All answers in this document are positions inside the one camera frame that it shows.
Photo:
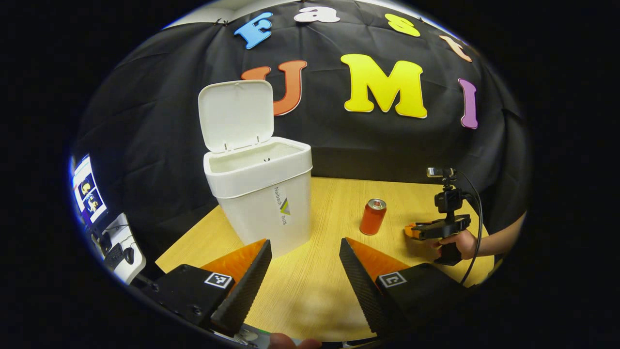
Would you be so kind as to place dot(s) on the computer monitor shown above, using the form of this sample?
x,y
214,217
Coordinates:
x,y
88,191

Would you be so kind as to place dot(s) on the black backdrop cloth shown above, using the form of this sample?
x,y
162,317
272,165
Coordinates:
x,y
339,145

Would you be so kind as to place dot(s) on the red pop can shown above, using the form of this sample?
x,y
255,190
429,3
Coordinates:
x,y
372,220

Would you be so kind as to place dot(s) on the white side table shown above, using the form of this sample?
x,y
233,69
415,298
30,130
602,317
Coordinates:
x,y
133,266

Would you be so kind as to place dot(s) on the wooden desktop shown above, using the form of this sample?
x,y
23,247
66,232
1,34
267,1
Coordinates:
x,y
319,271

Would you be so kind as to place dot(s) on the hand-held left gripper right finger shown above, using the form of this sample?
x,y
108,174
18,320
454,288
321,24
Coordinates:
x,y
361,286

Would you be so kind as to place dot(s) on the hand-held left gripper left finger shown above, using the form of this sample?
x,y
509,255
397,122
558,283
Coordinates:
x,y
242,291

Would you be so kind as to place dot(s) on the white desktop garbage bin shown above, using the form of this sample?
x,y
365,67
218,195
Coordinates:
x,y
261,203

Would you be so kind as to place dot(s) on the black keyboard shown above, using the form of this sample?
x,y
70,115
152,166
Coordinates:
x,y
114,257

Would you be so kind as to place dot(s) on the black computer mouse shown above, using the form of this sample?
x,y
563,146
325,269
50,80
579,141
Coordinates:
x,y
129,255

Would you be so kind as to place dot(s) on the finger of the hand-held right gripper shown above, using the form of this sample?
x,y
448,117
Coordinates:
x,y
414,231

